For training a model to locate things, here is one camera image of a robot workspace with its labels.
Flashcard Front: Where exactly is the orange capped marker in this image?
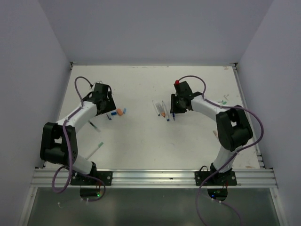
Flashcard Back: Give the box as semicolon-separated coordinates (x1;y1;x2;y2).
156;102;166;117

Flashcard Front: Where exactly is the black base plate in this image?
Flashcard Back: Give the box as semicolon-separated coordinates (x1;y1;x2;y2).
70;170;113;186
194;170;238;186

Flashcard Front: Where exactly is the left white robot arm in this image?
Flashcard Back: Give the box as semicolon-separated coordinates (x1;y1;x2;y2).
40;83;116;185

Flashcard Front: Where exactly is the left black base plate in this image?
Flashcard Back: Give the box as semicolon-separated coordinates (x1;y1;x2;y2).
70;170;113;186

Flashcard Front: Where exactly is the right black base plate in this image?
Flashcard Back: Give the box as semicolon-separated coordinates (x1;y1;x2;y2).
194;170;238;186

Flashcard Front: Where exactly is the dark blue capped marker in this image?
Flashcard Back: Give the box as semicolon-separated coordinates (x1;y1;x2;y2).
162;101;170;121

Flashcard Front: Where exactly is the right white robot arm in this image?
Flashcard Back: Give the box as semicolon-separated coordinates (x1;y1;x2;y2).
170;80;253;185

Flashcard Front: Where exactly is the light blue capped marker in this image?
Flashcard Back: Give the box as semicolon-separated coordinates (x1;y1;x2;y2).
152;101;160;116

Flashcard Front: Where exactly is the black pen near left arm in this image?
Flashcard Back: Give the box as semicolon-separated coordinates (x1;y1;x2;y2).
88;121;101;132

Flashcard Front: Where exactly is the aluminium mounting rail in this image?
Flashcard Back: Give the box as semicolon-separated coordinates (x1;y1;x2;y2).
30;168;276;189

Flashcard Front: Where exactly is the orange pen cap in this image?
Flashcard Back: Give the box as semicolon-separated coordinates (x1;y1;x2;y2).
116;108;123;116

